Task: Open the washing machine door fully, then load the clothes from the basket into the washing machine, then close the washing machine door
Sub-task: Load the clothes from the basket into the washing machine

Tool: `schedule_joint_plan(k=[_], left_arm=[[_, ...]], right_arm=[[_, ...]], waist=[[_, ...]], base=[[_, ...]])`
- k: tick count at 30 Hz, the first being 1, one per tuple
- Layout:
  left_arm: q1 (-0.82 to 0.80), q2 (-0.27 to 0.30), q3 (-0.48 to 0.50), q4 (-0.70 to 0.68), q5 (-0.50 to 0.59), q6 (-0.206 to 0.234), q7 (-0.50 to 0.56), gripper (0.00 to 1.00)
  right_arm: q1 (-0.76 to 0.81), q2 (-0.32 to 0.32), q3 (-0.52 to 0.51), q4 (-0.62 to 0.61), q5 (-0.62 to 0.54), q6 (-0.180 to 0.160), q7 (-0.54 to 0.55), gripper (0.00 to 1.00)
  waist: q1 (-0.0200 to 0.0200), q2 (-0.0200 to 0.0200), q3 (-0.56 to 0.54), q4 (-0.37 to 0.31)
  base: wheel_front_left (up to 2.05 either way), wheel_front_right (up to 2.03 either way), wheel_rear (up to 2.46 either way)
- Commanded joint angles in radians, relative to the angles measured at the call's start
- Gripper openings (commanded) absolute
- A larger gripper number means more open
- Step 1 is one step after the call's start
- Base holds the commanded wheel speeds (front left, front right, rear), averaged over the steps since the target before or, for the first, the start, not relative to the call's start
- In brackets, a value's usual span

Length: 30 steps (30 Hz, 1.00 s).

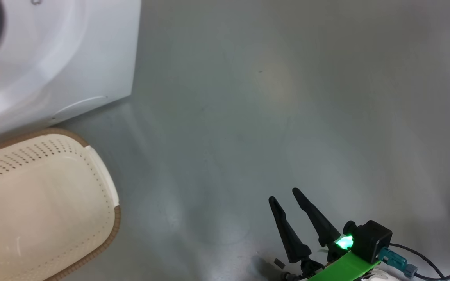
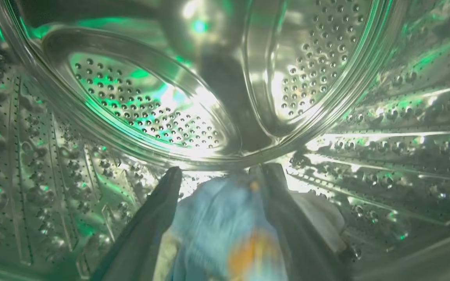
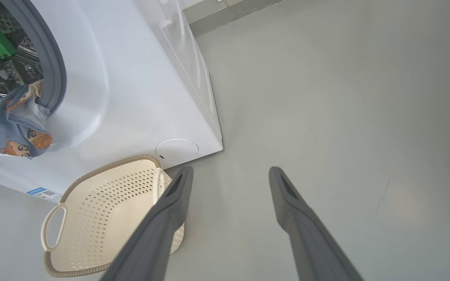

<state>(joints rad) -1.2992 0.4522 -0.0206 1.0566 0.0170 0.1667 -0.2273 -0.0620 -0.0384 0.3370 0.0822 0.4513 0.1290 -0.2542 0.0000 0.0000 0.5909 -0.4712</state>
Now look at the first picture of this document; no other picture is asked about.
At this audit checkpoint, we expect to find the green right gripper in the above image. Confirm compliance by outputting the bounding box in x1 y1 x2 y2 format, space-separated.
268 187 382 281

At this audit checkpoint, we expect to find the teal right camera connector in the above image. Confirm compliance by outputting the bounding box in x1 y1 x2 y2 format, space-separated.
378 247 418 278

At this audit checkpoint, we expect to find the cream laundry basket brown rim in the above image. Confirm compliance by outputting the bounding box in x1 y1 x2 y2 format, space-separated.
0 128 121 281

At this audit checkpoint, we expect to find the white washing machine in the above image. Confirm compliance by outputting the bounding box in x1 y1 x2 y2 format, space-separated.
0 0 142 143

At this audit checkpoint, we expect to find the thin black cable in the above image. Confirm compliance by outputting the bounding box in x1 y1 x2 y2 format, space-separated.
389 243 450 281

